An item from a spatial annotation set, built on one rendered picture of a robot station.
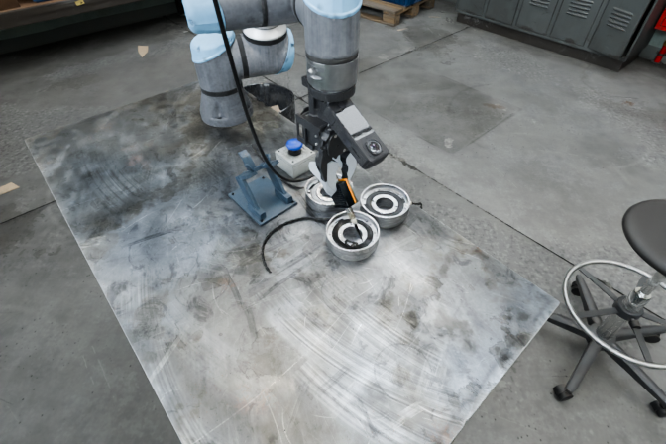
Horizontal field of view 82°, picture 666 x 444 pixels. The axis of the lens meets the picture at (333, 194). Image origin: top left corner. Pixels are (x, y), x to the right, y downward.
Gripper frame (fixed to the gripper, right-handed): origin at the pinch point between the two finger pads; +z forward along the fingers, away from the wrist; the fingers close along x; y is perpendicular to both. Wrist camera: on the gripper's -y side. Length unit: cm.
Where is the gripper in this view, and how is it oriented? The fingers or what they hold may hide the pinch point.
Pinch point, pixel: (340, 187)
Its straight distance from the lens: 70.5
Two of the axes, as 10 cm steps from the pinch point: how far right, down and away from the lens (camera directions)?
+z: 0.0, 7.3, 6.8
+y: -6.8, -5.0, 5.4
